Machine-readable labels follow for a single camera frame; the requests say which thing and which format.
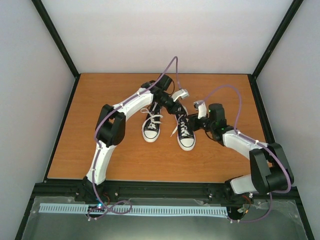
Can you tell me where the white shoelace of sneaker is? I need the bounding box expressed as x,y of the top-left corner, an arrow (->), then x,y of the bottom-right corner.
171,114 -> 193,140
140,102 -> 163,132

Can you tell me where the black sneaker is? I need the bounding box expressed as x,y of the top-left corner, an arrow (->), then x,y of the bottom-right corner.
140,102 -> 163,143
175,105 -> 196,152

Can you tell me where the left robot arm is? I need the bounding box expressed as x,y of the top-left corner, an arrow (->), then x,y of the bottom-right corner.
86,74 -> 189,202

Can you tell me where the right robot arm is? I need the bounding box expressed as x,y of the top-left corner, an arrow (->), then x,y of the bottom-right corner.
188,100 -> 294,200

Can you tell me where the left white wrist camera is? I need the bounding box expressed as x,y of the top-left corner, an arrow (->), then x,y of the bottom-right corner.
171,88 -> 190,102

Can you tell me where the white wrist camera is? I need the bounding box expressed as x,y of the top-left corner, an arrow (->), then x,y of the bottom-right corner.
193,100 -> 207,119
171,88 -> 190,102

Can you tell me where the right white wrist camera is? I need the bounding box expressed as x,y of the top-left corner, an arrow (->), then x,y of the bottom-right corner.
193,100 -> 207,119

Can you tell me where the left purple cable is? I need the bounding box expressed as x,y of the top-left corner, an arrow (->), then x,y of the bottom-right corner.
92,56 -> 182,221

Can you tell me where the purple cable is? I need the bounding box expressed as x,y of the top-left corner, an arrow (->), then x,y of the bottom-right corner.
199,84 -> 295,224
92,56 -> 182,221

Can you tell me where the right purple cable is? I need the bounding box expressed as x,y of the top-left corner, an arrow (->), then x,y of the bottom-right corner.
199,84 -> 295,224

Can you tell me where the white slotted cable duct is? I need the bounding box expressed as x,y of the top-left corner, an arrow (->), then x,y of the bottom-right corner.
38,203 -> 228,218

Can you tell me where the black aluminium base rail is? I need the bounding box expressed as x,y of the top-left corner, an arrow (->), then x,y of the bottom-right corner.
32,181 -> 300,203

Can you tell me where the right black frame post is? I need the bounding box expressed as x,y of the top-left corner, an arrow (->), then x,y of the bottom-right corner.
252,0 -> 304,80

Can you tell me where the black frame post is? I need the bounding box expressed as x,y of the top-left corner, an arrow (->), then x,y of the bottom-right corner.
31,0 -> 80,79
252,0 -> 304,80

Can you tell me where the left black frame post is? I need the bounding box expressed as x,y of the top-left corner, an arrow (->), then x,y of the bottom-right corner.
31,0 -> 80,79

